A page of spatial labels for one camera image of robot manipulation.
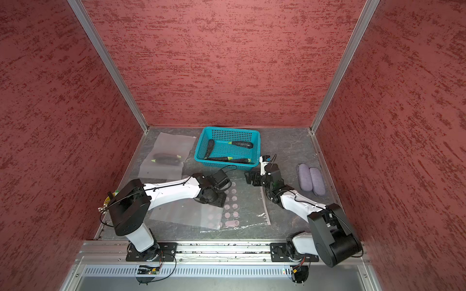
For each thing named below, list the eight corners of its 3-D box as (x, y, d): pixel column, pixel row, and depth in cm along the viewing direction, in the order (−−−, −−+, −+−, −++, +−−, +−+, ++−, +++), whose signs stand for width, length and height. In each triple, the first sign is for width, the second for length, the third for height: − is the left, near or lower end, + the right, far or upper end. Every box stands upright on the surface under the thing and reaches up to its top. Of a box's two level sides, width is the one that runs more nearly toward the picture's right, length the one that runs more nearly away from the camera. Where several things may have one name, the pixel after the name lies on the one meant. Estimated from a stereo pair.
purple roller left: (301, 191, 95) (303, 188, 92) (295, 166, 105) (296, 163, 102) (313, 191, 95) (315, 188, 92) (306, 166, 105) (308, 163, 102)
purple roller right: (313, 196, 94) (315, 193, 90) (306, 171, 103) (308, 167, 100) (325, 196, 94) (328, 193, 90) (317, 171, 103) (319, 167, 100)
